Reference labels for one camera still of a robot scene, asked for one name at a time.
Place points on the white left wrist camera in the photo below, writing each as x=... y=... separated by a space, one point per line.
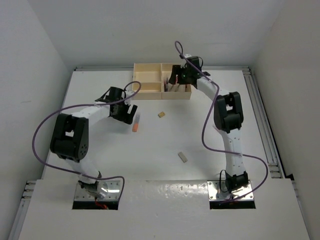
x=128 y=95

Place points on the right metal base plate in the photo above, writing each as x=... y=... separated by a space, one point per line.
x=218 y=192

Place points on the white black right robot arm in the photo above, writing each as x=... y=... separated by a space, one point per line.
x=227 y=116

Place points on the small tan eraser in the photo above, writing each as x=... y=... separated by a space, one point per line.
x=161 y=114

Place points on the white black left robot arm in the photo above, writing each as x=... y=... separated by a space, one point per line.
x=70 y=138

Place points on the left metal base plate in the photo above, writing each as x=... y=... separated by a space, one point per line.
x=108 y=190

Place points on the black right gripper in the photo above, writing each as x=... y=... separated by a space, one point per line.
x=177 y=70

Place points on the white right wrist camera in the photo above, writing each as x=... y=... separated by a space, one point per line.
x=187 y=56

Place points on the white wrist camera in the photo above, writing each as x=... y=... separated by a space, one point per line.
x=187 y=56
x=128 y=95

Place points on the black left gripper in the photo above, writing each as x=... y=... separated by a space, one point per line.
x=126 y=117

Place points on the cream wooden compartment tray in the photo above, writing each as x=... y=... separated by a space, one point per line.
x=151 y=77

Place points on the grey speckled eraser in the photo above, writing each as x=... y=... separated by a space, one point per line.
x=182 y=157

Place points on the aluminium frame rail right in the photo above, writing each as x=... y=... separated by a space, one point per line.
x=269 y=144

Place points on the orange highlighter marker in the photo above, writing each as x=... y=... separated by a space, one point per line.
x=136 y=122

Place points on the metal base plate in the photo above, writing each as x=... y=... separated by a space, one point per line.
x=108 y=190
x=218 y=192

